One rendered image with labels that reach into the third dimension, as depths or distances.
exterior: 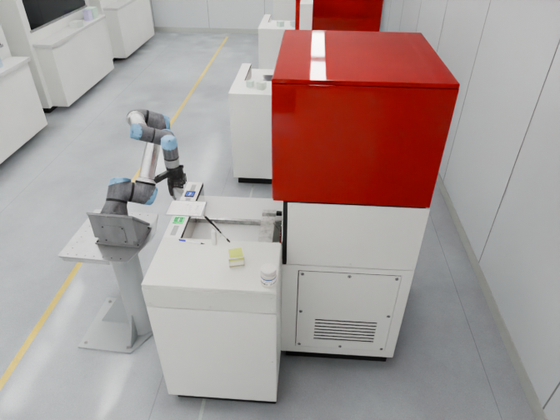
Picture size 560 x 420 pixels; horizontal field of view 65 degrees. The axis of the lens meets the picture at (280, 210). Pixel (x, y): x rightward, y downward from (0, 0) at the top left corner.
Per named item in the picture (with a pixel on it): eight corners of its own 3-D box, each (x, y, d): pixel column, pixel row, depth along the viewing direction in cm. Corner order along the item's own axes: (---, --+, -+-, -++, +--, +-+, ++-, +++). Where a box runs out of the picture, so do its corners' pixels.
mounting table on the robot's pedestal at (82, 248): (64, 273, 245) (57, 256, 237) (100, 225, 281) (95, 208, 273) (141, 281, 240) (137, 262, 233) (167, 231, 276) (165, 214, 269)
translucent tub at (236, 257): (242, 257, 215) (242, 246, 212) (245, 267, 210) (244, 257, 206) (227, 258, 214) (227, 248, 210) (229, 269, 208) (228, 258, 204)
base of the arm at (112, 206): (93, 214, 241) (97, 197, 242) (111, 219, 255) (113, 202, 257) (117, 216, 237) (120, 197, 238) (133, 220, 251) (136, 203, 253)
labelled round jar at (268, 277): (277, 277, 204) (277, 262, 198) (275, 289, 198) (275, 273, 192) (262, 277, 204) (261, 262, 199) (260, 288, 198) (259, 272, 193)
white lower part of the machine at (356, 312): (377, 275, 343) (393, 187, 295) (391, 366, 276) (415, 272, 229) (287, 270, 347) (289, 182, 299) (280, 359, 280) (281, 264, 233)
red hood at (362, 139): (402, 132, 271) (421, 32, 237) (429, 207, 206) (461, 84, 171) (282, 128, 275) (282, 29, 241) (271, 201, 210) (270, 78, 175)
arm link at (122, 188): (104, 199, 250) (107, 177, 252) (128, 204, 256) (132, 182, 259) (107, 197, 239) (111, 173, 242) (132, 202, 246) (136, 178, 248)
